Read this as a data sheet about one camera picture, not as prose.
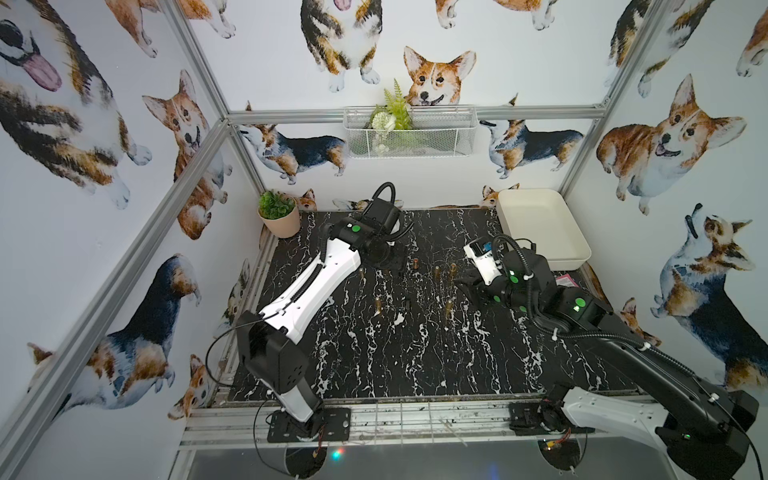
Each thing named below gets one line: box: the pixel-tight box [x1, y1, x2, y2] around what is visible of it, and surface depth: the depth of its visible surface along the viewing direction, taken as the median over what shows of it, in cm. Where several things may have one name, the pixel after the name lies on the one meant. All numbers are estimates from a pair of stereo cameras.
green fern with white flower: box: [371, 78, 414, 154], surface depth 85 cm
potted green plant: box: [257, 190, 301, 238], surface depth 106 cm
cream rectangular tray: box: [496, 188, 592, 271], surface depth 116 cm
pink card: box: [556, 273, 579, 288], surface depth 102 cm
